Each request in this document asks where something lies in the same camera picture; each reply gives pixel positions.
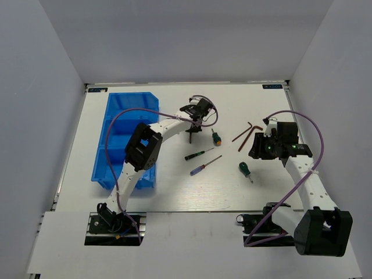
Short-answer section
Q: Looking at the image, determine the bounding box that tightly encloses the green orange stubby screwdriver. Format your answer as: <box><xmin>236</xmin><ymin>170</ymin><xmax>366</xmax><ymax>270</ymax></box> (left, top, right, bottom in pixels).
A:
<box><xmin>212</xmin><ymin>129</ymin><xmax>222</xmax><ymax>146</ymax></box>

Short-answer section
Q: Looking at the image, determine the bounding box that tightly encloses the dark green stubby screwdriver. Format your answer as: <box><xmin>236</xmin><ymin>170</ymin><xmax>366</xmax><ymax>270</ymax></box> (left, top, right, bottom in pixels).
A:
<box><xmin>239</xmin><ymin>162</ymin><xmax>253</xmax><ymax>183</ymax></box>

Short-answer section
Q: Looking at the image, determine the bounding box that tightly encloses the blue plastic bin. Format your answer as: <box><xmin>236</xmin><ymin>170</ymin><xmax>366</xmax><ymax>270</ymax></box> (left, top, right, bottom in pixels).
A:
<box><xmin>91</xmin><ymin>92</ymin><xmax>159</xmax><ymax>191</ymax></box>

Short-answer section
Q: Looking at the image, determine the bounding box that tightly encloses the blue corner label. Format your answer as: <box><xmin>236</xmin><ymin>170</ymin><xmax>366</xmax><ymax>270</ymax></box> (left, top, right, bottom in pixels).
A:
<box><xmin>262</xmin><ymin>84</ymin><xmax>283</xmax><ymax>90</ymax></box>
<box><xmin>88</xmin><ymin>87</ymin><xmax>108</xmax><ymax>92</ymax></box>

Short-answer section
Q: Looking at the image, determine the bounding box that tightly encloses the left blue corner label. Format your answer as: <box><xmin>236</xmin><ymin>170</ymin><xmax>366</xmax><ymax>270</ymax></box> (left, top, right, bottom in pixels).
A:
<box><xmin>88</xmin><ymin>87</ymin><xmax>108</xmax><ymax>92</ymax></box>

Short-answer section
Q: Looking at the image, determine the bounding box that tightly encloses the black green precision screwdriver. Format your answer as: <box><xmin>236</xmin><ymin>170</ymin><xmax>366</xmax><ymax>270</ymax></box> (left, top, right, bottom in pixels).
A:
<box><xmin>184</xmin><ymin>148</ymin><xmax>213</xmax><ymax>161</ymax></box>

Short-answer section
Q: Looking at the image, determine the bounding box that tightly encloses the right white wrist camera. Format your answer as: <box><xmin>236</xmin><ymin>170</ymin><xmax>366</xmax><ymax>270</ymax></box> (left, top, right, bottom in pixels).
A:
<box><xmin>263</xmin><ymin>117</ymin><xmax>277</xmax><ymax>137</ymax></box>

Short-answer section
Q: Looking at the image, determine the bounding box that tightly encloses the right blue corner label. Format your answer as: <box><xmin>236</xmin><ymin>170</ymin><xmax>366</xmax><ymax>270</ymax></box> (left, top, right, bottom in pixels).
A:
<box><xmin>262</xmin><ymin>84</ymin><xmax>283</xmax><ymax>90</ymax></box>

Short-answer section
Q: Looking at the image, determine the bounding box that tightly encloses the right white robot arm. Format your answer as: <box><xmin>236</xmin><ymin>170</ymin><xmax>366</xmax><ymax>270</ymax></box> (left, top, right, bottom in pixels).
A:
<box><xmin>249</xmin><ymin>119</ymin><xmax>353</xmax><ymax>257</ymax></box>

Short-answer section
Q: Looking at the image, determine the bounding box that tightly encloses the blue red screwdriver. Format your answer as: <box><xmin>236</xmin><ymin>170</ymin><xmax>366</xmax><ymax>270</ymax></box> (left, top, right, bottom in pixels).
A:
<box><xmin>189</xmin><ymin>155</ymin><xmax>222</xmax><ymax>176</ymax></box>

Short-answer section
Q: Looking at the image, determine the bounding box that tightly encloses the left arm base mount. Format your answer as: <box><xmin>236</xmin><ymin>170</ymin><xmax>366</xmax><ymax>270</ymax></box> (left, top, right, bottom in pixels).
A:
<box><xmin>84</xmin><ymin>203</ymin><xmax>146</xmax><ymax>246</ymax></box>

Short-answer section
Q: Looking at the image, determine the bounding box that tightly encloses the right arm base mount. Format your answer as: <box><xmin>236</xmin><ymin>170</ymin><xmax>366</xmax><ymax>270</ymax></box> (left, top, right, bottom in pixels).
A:
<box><xmin>235</xmin><ymin>202</ymin><xmax>295</xmax><ymax>247</ymax></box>

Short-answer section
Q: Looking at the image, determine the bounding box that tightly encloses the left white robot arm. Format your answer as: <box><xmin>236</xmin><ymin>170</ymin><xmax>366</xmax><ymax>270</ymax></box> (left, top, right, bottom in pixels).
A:
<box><xmin>97</xmin><ymin>95</ymin><xmax>219</xmax><ymax>232</ymax></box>

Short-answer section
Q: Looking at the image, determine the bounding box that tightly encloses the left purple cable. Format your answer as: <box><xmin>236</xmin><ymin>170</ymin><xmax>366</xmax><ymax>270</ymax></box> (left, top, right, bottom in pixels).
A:
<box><xmin>104</xmin><ymin>94</ymin><xmax>219</xmax><ymax>245</ymax></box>

